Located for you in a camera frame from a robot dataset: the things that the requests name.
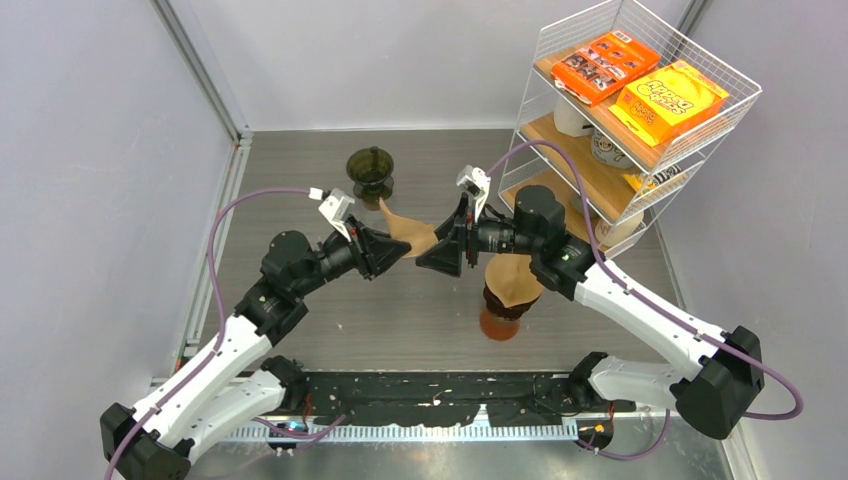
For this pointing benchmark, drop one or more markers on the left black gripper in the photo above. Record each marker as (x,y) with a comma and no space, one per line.
(373,251)

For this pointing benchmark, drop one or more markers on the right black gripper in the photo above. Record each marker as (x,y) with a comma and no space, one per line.
(447,254)

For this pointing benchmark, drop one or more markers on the brown paper coffee filter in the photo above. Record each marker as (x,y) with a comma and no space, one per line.
(510,280)

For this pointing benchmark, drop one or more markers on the amber brown coffee dripper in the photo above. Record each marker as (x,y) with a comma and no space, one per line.
(495,307)

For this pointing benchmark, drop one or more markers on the dark green coffee dripper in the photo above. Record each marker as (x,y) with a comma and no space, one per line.
(370,169)

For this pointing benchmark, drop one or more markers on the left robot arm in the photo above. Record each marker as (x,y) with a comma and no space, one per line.
(162,435)

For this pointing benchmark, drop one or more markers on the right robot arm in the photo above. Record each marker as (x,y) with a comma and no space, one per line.
(704,377)

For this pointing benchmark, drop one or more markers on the clear glass beaker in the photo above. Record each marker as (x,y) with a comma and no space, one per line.
(373,201)

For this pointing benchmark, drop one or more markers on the orange glass carafe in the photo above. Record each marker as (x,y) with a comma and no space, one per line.
(497,328)

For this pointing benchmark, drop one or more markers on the cream lettered bottle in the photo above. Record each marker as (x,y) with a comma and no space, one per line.
(609,235)

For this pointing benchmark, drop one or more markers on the white ceramic mug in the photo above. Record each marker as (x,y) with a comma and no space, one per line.
(568,121)

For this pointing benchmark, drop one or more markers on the yellow black snack packet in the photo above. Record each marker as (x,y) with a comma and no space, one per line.
(644,183)

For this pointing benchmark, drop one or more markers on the orange snack box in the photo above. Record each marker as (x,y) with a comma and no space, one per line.
(600,68)

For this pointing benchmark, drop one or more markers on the yellow snack box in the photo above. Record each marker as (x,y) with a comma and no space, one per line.
(668,102)

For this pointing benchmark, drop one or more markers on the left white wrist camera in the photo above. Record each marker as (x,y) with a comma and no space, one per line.
(334,207)

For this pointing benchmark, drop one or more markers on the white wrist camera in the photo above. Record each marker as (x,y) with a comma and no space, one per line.
(334,207)
(475,182)

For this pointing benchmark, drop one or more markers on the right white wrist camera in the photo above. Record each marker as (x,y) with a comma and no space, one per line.
(475,182)

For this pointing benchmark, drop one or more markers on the aluminium frame rail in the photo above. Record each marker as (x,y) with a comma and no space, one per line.
(592,428)

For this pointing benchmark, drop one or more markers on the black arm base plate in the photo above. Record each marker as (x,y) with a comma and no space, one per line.
(442,398)

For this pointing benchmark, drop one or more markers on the white wire shelf rack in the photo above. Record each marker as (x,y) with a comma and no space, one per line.
(611,201)

